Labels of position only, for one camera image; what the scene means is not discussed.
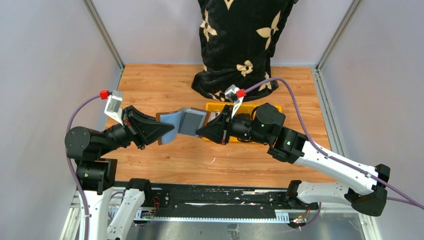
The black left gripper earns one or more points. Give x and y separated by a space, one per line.
143 127

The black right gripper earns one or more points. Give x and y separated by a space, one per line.
218 129

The brown leather card holder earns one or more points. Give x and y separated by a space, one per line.
186 121

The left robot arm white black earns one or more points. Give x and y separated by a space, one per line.
95 174

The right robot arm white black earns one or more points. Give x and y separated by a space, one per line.
355 184

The yellow bin right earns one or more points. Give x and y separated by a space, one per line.
267 109

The black floral blanket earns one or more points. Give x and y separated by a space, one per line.
238 38

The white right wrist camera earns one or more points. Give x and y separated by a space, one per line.
236 96

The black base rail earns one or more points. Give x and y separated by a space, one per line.
196 201

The aluminium frame rail right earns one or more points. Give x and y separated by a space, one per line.
335 142

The aluminium frame rail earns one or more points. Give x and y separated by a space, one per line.
97 20
335 142

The aluminium frame rail left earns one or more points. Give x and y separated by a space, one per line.
97 20

